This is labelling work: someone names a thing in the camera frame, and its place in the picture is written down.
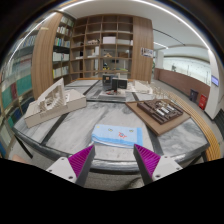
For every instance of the white architectural model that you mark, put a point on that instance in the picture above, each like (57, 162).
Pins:
(53, 102)

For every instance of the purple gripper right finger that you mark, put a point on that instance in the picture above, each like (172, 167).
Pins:
(153, 166)

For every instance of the wall monitor screen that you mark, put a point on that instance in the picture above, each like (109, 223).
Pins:
(214, 80)

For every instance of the wooden bookshelf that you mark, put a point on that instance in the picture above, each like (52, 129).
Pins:
(111, 44)

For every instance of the wall poster sign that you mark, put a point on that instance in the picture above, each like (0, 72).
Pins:
(146, 52)

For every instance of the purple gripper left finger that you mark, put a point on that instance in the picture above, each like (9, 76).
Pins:
(74, 168)

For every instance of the small white model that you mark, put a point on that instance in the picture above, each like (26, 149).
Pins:
(137, 86)

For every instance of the dark grey building model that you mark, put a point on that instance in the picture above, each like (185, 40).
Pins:
(113, 87)

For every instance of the side bookshelf with books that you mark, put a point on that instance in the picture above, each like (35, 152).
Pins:
(37, 59)

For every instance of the red fire cabinet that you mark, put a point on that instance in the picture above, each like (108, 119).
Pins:
(202, 101)

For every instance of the brown model on wooden board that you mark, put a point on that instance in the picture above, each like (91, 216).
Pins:
(159, 115)

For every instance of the light blue folded towel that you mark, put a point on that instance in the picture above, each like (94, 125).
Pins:
(120, 136)

